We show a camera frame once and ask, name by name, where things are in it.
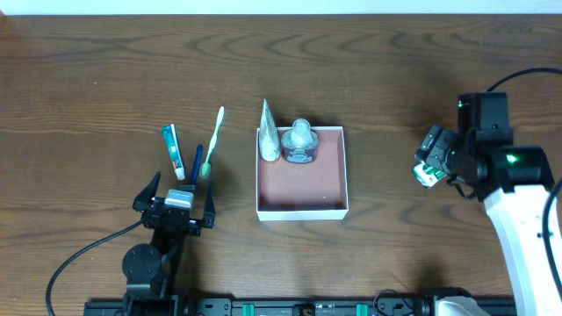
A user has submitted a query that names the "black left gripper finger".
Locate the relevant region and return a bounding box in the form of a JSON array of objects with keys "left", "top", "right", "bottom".
[
  {"left": 202, "top": 182, "right": 216, "bottom": 229},
  {"left": 133, "top": 171, "right": 161, "bottom": 212}
]

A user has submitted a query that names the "green soap packet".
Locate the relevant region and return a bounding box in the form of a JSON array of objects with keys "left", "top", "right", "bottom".
[{"left": 412, "top": 162, "right": 447, "bottom": 189}]

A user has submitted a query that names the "green toothpaste tube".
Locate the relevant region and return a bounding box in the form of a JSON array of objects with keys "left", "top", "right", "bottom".
[{"left": 161, "top": 124, "right": 186, "bottom": 181}]

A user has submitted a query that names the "white conditioner tube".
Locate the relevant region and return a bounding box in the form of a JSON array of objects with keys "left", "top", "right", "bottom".
[{"left": 258, "top": 99, "right": 281, "bottom": 162}]

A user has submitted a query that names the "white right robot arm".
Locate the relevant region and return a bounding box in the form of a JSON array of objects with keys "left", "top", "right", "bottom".
[{"left": 412, "top": 91, "right": 561, "bottom": 315}]

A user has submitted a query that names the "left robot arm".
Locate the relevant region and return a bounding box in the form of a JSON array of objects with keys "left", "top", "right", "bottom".
[{"left": 119, "top": 173, "right": 216, "bottom": 316}]

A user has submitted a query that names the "green white toothbrush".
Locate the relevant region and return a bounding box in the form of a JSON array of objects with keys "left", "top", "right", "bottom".
[{"left": 199, "top": 106, "right": 225, "bottom": 180}]

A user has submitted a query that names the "blue disposable razor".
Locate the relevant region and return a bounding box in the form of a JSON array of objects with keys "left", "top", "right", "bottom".
[{"left": 180, "top": 144, "right": 203, "bottom": 190}]

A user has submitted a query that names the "white box with pink interior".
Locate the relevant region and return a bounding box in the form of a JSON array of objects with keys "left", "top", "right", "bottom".
[{"left": 256, "top": 126, "right": 349, "bottom": 222}]

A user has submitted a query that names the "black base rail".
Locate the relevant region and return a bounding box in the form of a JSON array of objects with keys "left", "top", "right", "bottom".
[{"left": 83, "top": 289, "right": 519, "bottom": 316}]

